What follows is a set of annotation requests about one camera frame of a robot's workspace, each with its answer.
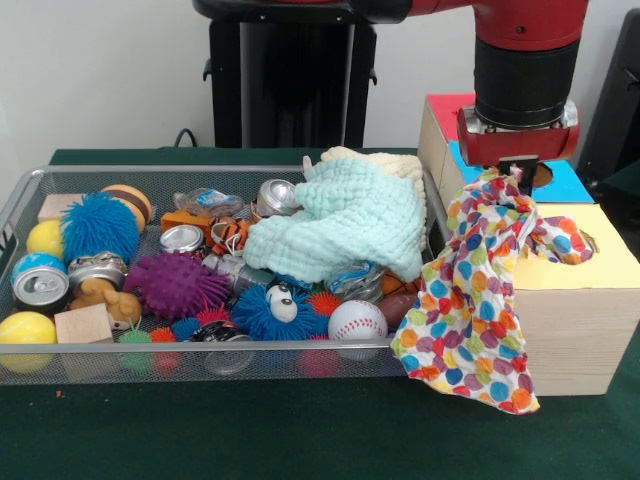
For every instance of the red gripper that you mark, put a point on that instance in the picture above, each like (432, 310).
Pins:
(515, 147)

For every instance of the cream waffle cloth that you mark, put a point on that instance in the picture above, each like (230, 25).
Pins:
(400, 162)

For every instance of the colourful dotted cloth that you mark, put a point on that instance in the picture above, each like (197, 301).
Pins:
(465, 310)

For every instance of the mint waffle cloth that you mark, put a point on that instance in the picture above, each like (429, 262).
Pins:
(340, 225)

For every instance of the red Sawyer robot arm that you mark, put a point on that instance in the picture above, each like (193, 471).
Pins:
(525, 65)

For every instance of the wooden box with three holes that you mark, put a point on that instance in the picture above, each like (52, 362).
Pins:
(575, 340)

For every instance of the dark green tablecloth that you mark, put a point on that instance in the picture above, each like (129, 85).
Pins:
(300, 435)
(625, 185)

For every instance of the brown toy football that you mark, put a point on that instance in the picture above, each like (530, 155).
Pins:
(397, 307)

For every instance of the white toy baseball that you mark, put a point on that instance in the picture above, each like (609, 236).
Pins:
(357, 320)

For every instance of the blue fuzzy toy with eyes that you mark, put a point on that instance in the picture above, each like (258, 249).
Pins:
(260, 320)

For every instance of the purple spiky toy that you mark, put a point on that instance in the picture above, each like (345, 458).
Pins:
(175, 285)

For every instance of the toy burger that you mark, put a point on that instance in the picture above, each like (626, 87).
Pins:
(135, 200)

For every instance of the blue spiky pom ball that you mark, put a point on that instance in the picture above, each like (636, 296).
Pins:
(97, 227)

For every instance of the silver drink can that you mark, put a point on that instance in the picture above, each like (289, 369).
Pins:
(40, 287)

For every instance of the yellow ball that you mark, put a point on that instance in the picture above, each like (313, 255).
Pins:
(27, 327)

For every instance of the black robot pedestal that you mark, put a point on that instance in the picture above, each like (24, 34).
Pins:
(300, 75)

